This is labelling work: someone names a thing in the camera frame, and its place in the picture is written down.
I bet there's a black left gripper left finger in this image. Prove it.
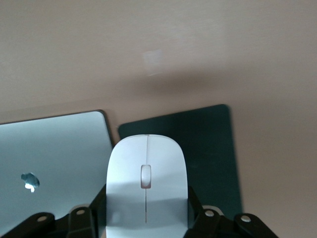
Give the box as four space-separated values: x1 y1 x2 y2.
0 183 109 238

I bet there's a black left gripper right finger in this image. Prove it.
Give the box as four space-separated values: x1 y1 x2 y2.
187 185 281 238

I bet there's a white computer mouse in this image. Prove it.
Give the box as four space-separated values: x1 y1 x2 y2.
105 134 192 238

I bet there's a black mouse pad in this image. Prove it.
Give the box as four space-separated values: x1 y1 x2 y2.
117 104 245 217

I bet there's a silver closed laptop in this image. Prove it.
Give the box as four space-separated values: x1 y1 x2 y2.
0 109 120 224

